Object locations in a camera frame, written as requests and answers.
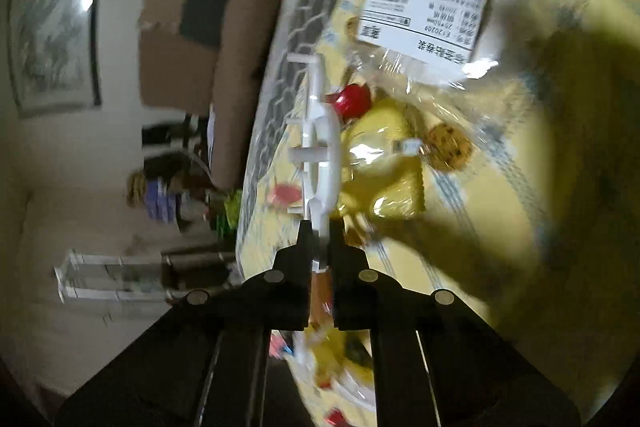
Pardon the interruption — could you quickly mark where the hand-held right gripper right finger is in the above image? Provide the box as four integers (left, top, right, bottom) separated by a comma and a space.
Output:
327, 222, 583, 427

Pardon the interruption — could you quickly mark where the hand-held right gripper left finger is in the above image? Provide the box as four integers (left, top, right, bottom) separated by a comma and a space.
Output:
55, 222, 311, 427

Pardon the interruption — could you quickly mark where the white plastic frame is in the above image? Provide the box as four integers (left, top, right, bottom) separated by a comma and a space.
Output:
286, 53, 345, 273

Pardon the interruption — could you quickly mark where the green bag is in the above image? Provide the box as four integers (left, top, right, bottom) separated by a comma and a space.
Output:
215, 189, 244, 238

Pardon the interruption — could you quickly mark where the yellow plastic toy piece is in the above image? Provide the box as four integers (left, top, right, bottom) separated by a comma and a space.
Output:
339, 101, 427, 221

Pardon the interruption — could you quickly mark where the stack of purple boxes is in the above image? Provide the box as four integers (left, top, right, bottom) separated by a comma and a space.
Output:
144, 178, 179, 222

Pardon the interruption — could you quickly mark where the yellow checked tablecloth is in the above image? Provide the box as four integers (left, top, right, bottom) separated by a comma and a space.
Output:
235, 0, 640, 427

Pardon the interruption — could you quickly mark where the chocolate chip cookie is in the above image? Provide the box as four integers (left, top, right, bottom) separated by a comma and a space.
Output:
425, 124, 474, 172

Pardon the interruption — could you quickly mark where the white pipe rack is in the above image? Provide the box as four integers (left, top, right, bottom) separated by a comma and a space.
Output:
54, 249, 173, 306

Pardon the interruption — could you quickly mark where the red toy ball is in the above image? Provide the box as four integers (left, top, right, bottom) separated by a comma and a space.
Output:
334, 83, 372, 116

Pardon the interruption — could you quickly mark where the brown sofa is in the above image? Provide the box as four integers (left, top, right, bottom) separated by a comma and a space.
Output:
139, 0, 311, 190

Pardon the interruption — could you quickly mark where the black cushion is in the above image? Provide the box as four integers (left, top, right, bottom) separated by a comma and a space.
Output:
180, 0, 236, 48

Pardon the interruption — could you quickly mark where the framed wall picture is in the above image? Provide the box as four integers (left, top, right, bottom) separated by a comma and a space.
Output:
7, 0, 118, 118

